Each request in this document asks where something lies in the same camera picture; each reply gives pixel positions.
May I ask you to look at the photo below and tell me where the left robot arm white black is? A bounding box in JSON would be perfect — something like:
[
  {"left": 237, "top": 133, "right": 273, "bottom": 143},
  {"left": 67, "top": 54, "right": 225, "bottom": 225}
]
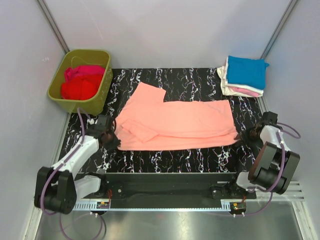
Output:
[{"left": 34, "top": 115, "right": 121, "bottom": 215}]

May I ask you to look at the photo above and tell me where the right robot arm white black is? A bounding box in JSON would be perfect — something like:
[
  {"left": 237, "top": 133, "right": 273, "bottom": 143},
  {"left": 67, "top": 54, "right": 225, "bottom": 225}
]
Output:
[{"left": 227, "top": 111, "right": 301, "bottom": 199}]

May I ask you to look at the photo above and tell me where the white slotted cable duct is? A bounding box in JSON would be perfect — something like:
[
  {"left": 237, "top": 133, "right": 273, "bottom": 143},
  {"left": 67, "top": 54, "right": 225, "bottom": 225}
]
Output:
[{"left": 73, "top": 199, "right": 231, "bottom": 212}]

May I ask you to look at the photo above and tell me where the light pink folded t shirt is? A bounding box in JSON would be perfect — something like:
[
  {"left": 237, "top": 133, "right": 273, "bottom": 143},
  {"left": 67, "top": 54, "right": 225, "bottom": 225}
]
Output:
[{"left": 230, "top": 87, "right": 262, "bottom": 98}]

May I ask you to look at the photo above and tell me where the salmon pink t shirt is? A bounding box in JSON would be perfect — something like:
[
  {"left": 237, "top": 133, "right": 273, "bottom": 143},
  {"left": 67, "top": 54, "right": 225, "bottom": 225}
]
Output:
[{"left": 115, "top": 82, "right": 238, "bottom": 151}]

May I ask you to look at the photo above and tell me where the right corner aluminium post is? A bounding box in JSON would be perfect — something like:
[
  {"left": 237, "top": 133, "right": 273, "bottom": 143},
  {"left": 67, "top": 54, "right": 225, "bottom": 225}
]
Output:
[{"left": 260, "top": 0, "right": 300, "bottom": 59}]

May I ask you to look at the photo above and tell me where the white folded t shirt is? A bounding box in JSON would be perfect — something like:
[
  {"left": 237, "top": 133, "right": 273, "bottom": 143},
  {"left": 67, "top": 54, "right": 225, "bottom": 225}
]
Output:
[{"left": 223, "top": 57, "right": 264, "bottom": 98}]

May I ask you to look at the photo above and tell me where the left small controller board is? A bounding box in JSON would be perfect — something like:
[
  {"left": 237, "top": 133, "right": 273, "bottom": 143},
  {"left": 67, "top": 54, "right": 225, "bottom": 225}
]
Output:
[{"left": 96, "top": 199, "right": 111, "bottom": 209}]

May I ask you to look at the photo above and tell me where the olive green plastic bin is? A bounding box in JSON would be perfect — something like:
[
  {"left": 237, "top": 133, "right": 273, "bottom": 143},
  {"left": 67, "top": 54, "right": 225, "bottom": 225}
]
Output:
[{"left": 47, "top": 49, "right": 113, "bottom": 116}]

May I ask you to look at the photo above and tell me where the aluminium frame rail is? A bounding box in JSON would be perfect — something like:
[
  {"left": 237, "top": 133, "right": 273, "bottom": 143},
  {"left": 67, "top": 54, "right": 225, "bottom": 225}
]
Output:
[{"left": 32, "top": 181, "right": 306, "bottom": 203}]

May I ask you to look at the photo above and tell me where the right small controller board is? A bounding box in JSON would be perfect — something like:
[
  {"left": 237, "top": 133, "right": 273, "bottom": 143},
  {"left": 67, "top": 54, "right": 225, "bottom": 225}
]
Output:
[{"left": 230, "top": 201, "right": 247, "bottom": 213}]

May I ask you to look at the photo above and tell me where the corner aluminium post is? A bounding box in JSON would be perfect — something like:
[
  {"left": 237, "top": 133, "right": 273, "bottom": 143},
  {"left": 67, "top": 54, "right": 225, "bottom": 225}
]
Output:
[
  {"left": 260, "top": 0, "right": 300, "bottom": 59},
  {"left": 35, "top": 0, "right": 70, "bottom": 54}
]

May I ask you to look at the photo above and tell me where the cream folded t shirt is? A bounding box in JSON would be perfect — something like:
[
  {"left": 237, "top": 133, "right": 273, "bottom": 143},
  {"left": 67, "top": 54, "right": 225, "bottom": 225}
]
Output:
[{"left": 216, "top": 66, "right": 242, "bottom": 97}]

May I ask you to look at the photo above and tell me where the red t shirt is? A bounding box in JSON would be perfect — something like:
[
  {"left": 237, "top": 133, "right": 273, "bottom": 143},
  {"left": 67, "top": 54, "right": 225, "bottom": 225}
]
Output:
[{"left": 60, "top": 74, "right": 103, "bottom": 101}]

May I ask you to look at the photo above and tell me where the magenta t shirt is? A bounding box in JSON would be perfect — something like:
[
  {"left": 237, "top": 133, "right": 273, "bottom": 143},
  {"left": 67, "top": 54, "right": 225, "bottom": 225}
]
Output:
[{"left": 64, "top": 65, "right": 105, "bottom": 82}]

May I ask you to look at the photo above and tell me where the black marbled table mat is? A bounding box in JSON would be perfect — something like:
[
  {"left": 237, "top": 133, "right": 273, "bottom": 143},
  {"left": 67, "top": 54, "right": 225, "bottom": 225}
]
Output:
[{"left": 56, "top": 67, "right": 280, "bottom": 174}]

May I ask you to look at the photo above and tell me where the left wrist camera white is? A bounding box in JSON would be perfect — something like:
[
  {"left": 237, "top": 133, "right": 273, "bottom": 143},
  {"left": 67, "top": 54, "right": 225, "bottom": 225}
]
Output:
[{"left": 87, "top": 118, "right": 96, "bottom": 125}]

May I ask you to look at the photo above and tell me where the small controller board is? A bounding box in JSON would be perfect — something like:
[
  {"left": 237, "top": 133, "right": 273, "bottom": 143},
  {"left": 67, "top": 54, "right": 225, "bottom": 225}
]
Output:
[
  {"left": 96, "top": 199, "right": 111, "bottom": 209},
  {"left": 230, "top": 201, "right": 247, "bottom": 213}
]

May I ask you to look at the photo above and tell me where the left corner aluminium post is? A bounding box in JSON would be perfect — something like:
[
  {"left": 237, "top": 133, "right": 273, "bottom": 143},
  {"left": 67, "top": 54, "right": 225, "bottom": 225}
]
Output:
[{"left": 35, "top": 0, "right": 70, "bottom": 54}]

